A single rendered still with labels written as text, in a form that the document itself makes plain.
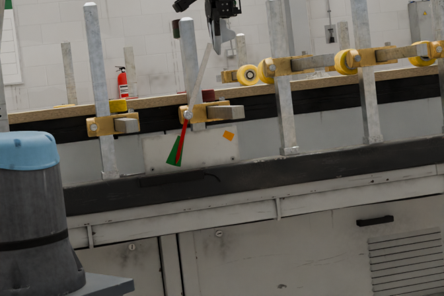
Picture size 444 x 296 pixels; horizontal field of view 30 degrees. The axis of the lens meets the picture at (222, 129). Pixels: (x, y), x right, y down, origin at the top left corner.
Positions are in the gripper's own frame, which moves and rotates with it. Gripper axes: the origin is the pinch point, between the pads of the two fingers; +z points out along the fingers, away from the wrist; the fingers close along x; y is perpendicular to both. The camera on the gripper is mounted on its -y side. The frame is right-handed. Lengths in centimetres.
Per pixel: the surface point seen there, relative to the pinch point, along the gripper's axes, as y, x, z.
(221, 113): -3.1, -11.6, 16.3
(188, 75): -6.8, 6.0, 5.7
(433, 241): 71, 31, 67
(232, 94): 9.5, 25.7, 12.2
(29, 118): -50, 26, 12
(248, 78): 33, 93, 8
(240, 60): 36, 115, 0
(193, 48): -4.7, 6.0, -1.4
